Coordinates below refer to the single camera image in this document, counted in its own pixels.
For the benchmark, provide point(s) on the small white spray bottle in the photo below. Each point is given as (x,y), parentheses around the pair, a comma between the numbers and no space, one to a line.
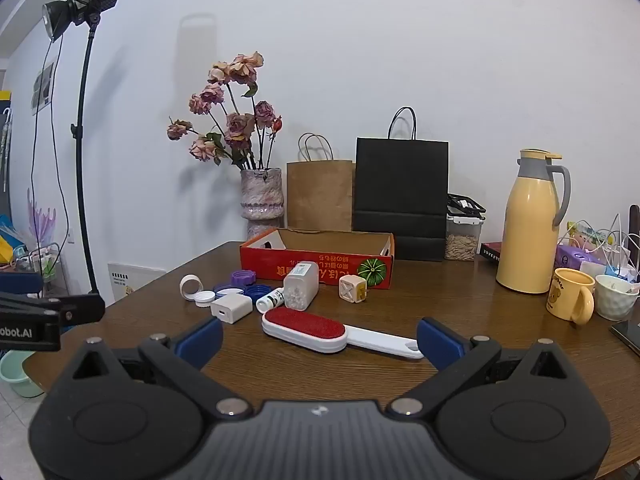
(270,301)

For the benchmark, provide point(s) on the mottled purple ceramic vase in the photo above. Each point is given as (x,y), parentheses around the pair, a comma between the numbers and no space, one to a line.
(261,195)

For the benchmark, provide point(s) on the red and white lint brush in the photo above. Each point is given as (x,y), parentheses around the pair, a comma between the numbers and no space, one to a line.
(305,330)

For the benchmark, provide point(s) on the black studio light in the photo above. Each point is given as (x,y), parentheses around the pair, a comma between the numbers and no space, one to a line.
(80,2)

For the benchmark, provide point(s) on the yellow thermos jug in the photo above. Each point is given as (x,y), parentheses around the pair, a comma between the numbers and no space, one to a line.
(527,230)

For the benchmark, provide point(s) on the black smartphone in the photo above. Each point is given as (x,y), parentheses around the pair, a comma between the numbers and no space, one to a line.
(627,335)

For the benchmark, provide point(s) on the dried rose bouquet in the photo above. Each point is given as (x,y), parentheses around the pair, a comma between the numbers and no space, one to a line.
(235,125)

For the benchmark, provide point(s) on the dark blue jar lid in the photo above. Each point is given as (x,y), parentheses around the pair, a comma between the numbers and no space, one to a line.
(260,291)

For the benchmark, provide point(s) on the black paper bag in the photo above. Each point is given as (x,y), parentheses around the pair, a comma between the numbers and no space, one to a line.
(400,195)

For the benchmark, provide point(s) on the clear container of seeds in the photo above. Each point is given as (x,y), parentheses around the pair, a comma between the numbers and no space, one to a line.
(461,245)

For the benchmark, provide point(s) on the dark red small box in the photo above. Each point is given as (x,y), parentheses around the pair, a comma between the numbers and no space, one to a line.
(490,252)

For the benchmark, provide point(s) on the purple jar lid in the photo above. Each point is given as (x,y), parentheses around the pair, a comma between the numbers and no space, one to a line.
(243,277)

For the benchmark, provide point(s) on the black light stand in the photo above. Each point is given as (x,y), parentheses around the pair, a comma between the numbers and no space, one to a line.
(82,160)

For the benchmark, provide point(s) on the blue lid with white liner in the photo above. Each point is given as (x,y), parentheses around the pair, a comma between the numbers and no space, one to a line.
(229,290)

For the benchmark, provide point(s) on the brown paper bag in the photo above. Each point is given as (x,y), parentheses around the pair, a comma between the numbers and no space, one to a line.
(320,195)

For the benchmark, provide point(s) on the white ribbed bottle cap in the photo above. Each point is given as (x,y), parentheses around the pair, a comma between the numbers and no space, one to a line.
(205,299)

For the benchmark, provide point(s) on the red cardboard box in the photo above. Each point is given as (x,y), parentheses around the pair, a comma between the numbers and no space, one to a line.
(320,267)

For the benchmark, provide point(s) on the wall poster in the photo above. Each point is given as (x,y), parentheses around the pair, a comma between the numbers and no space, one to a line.
(42,87)

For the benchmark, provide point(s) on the white poster board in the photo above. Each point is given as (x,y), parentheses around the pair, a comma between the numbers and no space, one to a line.
(132,280)

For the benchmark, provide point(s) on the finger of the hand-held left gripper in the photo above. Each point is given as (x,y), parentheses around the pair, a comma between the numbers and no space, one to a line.
(82,310)

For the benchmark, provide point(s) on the green plastic bucket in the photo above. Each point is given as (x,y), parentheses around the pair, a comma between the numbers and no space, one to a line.
(17,375)

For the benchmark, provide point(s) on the beige cube plug adapter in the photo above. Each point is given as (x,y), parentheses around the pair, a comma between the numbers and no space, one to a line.
(352,288)

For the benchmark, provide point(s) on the white charger block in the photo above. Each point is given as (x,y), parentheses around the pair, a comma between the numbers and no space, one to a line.
(231,307)

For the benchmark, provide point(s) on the yellow cartoon mug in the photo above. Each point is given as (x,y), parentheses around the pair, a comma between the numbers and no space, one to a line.
(565,295)

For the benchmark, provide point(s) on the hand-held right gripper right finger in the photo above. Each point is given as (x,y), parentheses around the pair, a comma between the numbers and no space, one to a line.
(440,342)

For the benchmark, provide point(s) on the purple artificial flower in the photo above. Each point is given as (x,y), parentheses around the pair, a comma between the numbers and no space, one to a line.
(42,220)

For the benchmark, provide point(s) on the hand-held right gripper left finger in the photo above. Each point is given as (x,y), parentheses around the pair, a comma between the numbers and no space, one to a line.
(200,342)

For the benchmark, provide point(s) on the white dimpled cup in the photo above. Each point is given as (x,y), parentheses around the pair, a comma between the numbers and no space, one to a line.
(615,302)

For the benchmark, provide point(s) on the purple tissue pack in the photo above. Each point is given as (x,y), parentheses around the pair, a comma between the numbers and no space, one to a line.
(575,257)

